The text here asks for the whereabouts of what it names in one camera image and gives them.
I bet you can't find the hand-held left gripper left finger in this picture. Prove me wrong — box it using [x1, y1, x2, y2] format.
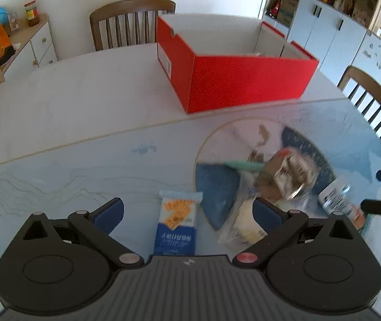
[22, 197, 144, 270]

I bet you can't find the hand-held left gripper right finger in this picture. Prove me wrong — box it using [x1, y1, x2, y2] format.
[232, 197, 361, 270]

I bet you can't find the clear bag with cream contents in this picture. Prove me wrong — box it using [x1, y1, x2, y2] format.
[217, 187, 268, 251]

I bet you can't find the silver and brown snack packet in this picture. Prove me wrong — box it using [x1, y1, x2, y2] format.
[255, 149, 318, 204]

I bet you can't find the tissue packet with white label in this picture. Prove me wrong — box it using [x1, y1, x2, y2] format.
[317, 177, 366, 230]

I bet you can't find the blue and white snack packet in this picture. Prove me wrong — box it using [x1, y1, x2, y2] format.
[153, 190, 204, 256]

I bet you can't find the red cardboard box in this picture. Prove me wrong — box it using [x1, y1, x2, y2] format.
[156, 13, 320, 114]

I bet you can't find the wooden slat-back chair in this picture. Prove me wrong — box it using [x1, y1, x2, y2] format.
[337, 66, 381, 152]
[90, 0, 177, 52]

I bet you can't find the white sideboard with wooden top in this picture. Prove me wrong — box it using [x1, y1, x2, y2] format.
[0, 13, 58, 74]

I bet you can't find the cardboard box with green print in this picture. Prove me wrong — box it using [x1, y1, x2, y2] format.
[279, 0, 298, 26]

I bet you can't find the jar with red lid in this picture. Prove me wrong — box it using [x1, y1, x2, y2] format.
[24, 1, 40, 26]

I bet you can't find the clear glass jar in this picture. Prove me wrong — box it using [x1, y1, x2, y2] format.
[8, 10, 21, 30]

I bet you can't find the pale blue wall cabinet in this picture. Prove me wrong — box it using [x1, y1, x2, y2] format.
[259, 0, 381, 108]

